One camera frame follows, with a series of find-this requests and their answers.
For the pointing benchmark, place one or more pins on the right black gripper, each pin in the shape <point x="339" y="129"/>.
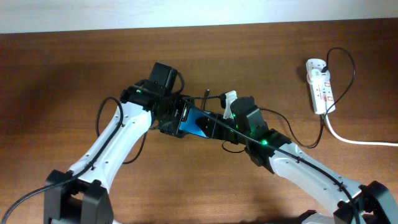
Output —
<point x="214" y="129"/>

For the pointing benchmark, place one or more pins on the white USB charger plug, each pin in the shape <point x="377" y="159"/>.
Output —
<point x="315" y="76"/>

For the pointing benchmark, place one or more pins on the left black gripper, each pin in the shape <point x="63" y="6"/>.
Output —
<point x="173" y="126"/>

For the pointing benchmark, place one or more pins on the white power strip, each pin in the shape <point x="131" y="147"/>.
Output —
<point x="321" y="93"/>

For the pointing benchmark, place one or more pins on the blue screen Galaxy smartphone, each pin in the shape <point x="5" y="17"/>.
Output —
<point x="188" y="124"/>

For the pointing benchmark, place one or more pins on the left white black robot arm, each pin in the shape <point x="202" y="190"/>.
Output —
<point x="81" y="194"/>

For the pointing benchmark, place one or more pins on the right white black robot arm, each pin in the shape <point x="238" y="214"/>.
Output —
<point x="348" y="201"/>

